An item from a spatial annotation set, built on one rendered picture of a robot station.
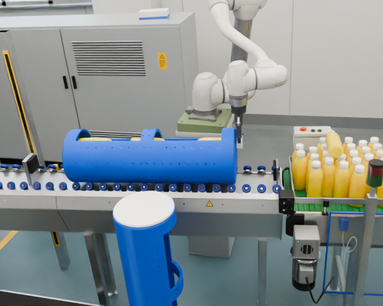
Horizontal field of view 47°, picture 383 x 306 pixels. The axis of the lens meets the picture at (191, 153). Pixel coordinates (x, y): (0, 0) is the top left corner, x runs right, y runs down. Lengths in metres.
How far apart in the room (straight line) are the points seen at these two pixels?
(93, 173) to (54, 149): 2.36
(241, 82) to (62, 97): 2.54
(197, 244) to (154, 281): 1.19
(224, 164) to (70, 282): 1.62
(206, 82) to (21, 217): 1.32
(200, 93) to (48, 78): 1.95
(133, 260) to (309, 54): 3.39
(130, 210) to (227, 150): 0.54
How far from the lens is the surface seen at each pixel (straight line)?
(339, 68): 4.94
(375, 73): 4.99
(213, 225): 2.39
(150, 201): 2.06
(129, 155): 2.22
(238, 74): 2.06
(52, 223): 2.66
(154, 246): 1.99
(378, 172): 1.91
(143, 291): 2.17
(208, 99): 2.75
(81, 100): 4.25
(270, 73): 2.11
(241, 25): 2.56
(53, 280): 3.38
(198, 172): 2.17
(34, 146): 2.92
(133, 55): 3.87
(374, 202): 2.00
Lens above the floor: 2.17
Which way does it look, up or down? 28 degrees down
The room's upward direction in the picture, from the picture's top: 5 degrees counter-clockwise
